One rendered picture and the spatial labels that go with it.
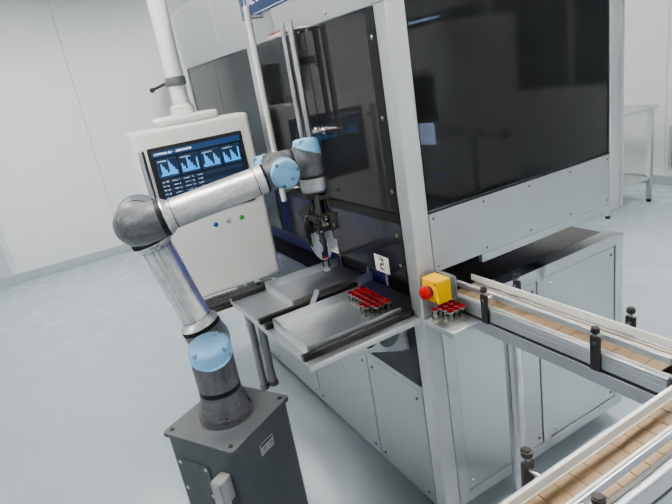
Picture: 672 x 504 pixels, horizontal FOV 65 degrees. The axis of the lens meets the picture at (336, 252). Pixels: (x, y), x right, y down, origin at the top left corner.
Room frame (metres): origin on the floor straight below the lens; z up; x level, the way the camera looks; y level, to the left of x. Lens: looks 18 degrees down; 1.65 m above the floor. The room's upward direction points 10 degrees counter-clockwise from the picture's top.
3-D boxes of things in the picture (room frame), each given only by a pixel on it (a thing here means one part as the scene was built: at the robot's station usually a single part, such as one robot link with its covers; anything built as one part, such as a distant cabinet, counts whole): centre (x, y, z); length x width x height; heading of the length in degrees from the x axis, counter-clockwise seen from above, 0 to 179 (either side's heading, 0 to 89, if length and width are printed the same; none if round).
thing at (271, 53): (2.15, 0.08, 1.51); 0.47 x 0.01 x 0.59; 27
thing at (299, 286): (1.93, 0.09, 0.90); 0.34 x 0.26 x 0.04; 117
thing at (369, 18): (1.57, -0.20, 1.40); 0.04 x 0.01 x 0.80; 27
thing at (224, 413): (1.31, 0.38, 0.84); 0.15 x 0.15 x 0.10
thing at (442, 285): (1.46, -0.28, 1.00); 0.08 x 0.07 x 0.07; 117
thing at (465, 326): (1.46, -0.33, 0.87); 0.14 x 0.13 x 0.02; 117
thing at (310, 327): (1.58, 0.04, 0.90); 0.34 x 0.26 x 0.04; 117
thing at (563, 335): (1.27, -0.54, 0.92); 0.69 x 0.16 x 0.16; 27
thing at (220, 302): (2.12, 0.46, 0.82); 0.40 x 0.14 x 0.02; 115
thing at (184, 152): (2.34, 0.54, 1.19); 0.50 x 0.19 x 0.78; 115
